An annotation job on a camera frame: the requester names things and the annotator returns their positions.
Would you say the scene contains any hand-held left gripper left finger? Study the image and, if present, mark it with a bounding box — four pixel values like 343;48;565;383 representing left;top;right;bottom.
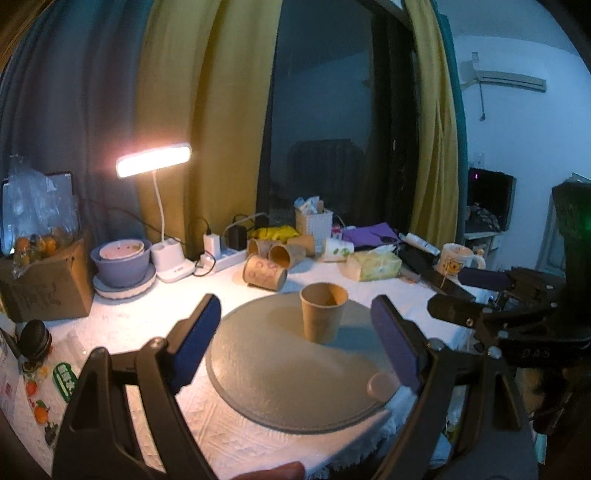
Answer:
52;293;222;480

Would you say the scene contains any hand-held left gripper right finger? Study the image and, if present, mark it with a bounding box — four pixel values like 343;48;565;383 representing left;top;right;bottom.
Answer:
369;294;540;480

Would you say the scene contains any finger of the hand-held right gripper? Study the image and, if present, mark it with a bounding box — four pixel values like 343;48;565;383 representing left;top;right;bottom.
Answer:
427;293;555;344
457;266;566;302

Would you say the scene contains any plain brown paper cup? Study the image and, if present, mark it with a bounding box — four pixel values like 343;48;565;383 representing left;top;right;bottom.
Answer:
299;282;349;344

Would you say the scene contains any brown printed paper cup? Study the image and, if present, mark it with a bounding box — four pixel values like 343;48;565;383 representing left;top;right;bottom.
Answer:
243;255;288;291

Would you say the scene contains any white green-print paper cup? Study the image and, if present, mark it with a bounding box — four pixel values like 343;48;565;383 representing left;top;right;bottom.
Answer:
322;237;355;263

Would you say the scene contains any person's left hand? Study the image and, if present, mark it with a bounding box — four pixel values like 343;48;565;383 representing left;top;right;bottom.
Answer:
233;460;306;480

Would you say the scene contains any white printed mug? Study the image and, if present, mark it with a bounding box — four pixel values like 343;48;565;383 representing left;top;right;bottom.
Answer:
436;243;487;278

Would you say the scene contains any small clear round lid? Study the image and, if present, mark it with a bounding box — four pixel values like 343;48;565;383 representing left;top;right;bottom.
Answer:
367;371;399;401

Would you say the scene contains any long black case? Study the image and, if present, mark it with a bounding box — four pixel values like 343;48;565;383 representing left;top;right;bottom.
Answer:
397;248;477;302

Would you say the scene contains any white tube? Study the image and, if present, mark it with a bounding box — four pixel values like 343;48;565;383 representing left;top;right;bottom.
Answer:
399;232;441;256

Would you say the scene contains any yellow-green tissue pack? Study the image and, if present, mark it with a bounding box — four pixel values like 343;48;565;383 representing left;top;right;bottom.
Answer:
346;246;402;282

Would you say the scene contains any black monitor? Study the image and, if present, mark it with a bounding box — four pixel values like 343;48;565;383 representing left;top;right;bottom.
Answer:
466;168;517;232

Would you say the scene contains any white scalloped plate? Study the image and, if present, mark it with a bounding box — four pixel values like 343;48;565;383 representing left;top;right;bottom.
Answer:
93;263;158;302

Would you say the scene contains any white power strip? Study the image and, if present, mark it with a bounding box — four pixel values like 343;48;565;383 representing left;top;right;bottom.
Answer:
198;248;246;274

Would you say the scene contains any round grey mat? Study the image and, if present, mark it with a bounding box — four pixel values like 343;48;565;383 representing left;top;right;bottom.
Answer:
205;292;408;433

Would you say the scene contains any purple bowl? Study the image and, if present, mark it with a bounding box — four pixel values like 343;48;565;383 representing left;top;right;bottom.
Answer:
90;239;153;288

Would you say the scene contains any purple cloth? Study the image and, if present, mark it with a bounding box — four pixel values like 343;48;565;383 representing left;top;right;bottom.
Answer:
342;223;399;246

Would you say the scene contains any white bowl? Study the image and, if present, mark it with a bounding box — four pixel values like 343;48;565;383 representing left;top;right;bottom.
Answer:
99;240;146;261

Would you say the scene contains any yellow crumpled cloth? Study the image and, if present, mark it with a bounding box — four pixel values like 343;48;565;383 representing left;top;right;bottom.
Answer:
253;225;301;242

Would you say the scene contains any green label clear packet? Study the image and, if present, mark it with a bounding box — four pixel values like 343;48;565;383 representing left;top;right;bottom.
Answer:
52;362;78;403

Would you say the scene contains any yellow curtain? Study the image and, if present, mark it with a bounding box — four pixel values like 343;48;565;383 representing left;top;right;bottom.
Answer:
404;0;472;248
137;0;283;260

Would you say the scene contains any white woven basket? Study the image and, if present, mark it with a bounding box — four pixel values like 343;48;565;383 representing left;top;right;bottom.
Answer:
294;196;334;241

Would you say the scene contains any cardboard box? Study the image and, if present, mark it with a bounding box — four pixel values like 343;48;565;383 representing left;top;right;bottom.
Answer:
0;239;96;323

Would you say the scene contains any black round case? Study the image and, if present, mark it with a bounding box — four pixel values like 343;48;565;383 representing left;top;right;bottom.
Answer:
18;319;53;361

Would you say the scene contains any fruit printed packet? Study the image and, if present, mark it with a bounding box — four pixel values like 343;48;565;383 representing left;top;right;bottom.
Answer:
0;323;70;462

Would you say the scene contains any white air conditioner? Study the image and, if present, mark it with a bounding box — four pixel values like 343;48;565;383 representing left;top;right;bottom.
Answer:
475;69;547;92

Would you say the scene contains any white desk lamp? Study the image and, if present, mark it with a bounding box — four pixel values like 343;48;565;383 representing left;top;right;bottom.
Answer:
115;141;199;284

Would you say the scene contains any clear bag of oranges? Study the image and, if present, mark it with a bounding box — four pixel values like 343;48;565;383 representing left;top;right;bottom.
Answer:
2;154;86;278

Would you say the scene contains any blue-grey curtain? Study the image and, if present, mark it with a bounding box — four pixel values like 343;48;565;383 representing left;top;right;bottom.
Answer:
0;0;155;241

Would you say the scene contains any black cable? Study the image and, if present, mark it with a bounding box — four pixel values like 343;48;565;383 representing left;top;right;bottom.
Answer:
186;217;214;278

